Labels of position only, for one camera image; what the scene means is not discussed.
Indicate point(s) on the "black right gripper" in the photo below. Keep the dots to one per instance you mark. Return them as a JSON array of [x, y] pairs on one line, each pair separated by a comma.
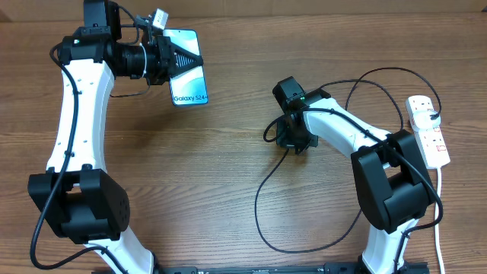
[[284, 140]]

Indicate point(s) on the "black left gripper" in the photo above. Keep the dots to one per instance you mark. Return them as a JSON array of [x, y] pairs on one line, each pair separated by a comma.
[[167, 52]]

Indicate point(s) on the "Galaxy smartphone blue screen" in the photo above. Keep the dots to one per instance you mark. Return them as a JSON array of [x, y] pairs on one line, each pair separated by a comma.
[[187, 83]]

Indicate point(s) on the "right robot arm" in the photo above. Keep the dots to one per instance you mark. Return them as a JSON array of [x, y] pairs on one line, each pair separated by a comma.
[[391, 180]]

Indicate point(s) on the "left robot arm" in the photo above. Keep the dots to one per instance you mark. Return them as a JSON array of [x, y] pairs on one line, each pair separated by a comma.
[[76, 196]]

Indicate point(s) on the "white charger adapter plug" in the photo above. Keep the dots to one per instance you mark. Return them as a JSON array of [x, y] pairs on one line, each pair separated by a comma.
[[425, 119]]

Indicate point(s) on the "white power strip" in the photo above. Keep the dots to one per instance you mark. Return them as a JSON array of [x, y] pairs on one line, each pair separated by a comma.
[[430, 142]]

